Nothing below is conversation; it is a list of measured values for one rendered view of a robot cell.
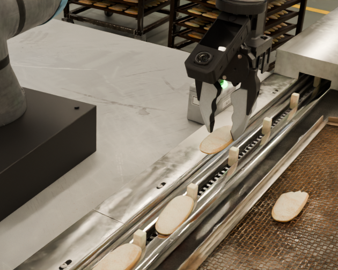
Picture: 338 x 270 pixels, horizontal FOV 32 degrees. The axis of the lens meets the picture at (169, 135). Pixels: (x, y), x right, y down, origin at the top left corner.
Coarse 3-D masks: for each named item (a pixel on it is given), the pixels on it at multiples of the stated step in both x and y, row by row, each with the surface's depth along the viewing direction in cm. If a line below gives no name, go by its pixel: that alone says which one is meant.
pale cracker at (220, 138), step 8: (224, 128) 93; (208, 136) 91; (216, 136) 91; (224, 136) 91; (200, 144) 89; (208, 144) 88; (216, 144) 89; (224, 144) 89; (208, 152) 87; (216, 152) 88
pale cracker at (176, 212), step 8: (176, 200) 87; (184, 200) 88; (192, 200) 88; (168, 208) 86; (176, 208) 86; (184, 208) 86; (192, 208) 87; (160, 216) 84; (168, 216) 84; (176, 216) 84; (184, 216) 85; (160, 224) 83; (168, 224) 82; (176, 224) 83; (160, 232) 82; (168, 232) 82
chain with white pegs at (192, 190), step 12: (300, 96) 127; (288, 108) 122; (264, 120) 110; (276, 120) 117; (264, 132) 111; (252, 144) 108; (240, 156) 104; (228, 168) 100; (192, 192) 89; (144, 240) 79
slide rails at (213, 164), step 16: (304, 80) 133; (288, 96) 125; (272, 112) 117; (256, 128) 111; (272, 128) 112; (240, 144) 105; (256, 144) 106; (224, 160) 100; (240, 160) 101; (192, 176) 95; (208, 176) 96; (224, 176) 96; (176, 192) 91; (208, 192) 92; (160, 208) 87; (144, 224) 84; (128, 240) 80; (160, 240) 81; (144, 256) 78
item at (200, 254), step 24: (336, 120) 105; (312, 144) 99; (336, 144) 98; (288, 168) 92; (336, 168) 90; (264, 192) 85; (336, 192) 84; (240, 216) 80; (264, 216) 80; (216, 240) 75; (264, 240) 75; (288, 240) 74; (336, 240) 73; (192, 264) 71; (216, 264) 71; (240, 264) 70; (264, 264) 70; (288, 264) 70; (312, 264) 69; (336, 264) 69
